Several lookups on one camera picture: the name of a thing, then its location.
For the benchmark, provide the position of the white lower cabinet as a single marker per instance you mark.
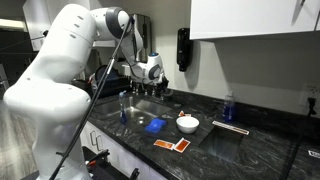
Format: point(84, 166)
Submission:
point(113, 153)

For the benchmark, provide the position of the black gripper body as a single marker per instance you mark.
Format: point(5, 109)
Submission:
point(159, 84)

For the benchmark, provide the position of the orange sauce packet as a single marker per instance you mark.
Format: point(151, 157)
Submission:
point(164, 144)
point(182, 145)
point(182, 114)

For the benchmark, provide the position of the stainless steel sink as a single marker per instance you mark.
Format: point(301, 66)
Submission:
point(110, 107)

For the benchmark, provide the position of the white wall power outlet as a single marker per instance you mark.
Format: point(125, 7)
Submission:
point(310, 91)

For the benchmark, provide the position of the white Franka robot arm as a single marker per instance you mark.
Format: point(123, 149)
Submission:
point(56, 93)

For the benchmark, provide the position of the black dish rack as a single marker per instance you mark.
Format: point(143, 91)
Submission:
point(115, 81)

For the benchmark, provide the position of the white bowl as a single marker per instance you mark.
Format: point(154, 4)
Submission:
point(187, 124)

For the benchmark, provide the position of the large white upper cabinet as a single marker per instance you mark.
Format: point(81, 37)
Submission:
point(253, 16)

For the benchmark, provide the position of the black camera on tripod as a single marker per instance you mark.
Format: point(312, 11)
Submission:
point(44, 33)

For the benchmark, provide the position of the chrome gooseneck faucet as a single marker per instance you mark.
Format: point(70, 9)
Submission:
point(140, 88)

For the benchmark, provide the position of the blue sponge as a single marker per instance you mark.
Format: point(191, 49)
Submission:
point(155, 125)

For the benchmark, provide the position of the black wall soap dispenser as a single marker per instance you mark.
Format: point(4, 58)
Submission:
point(184, 50)

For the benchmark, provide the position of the black equipment stand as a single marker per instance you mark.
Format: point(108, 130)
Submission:
point(100, 166)

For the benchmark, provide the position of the clear bottle with blue liquid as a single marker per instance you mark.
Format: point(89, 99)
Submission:
point(229, 108)

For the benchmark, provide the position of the blue liquid spray bottle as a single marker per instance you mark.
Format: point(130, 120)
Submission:
point(123, 110)

